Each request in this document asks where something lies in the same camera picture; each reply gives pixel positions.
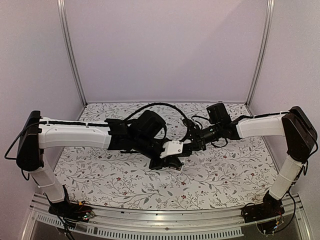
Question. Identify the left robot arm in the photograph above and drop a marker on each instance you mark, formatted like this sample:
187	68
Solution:
136	132

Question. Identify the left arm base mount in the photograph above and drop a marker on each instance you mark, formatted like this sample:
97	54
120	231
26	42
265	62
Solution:
74	212

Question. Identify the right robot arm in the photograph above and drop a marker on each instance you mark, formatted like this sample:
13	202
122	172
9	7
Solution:
275	140

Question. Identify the white air conditioner remote control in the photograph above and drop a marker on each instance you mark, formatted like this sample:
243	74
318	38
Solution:
177	163

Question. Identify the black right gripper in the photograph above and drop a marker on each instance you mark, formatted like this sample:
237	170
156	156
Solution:
194	141

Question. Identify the left aluminium corner post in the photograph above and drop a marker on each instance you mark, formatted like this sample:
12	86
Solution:
61	5

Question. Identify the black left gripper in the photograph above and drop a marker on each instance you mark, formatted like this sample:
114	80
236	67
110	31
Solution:
169	161

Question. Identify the front aluminium rail frame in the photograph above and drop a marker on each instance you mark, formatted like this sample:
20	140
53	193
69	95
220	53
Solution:
206	224

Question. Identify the floral patterned table cloth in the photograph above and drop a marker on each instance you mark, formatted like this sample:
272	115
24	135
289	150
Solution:
114	179

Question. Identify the aluminium corner post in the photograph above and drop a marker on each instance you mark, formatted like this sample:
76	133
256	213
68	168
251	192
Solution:
61	5
262	51

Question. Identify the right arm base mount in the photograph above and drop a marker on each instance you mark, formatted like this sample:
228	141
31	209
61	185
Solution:
269	214

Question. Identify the right aluminium corner post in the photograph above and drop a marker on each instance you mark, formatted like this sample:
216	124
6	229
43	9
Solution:
262	51

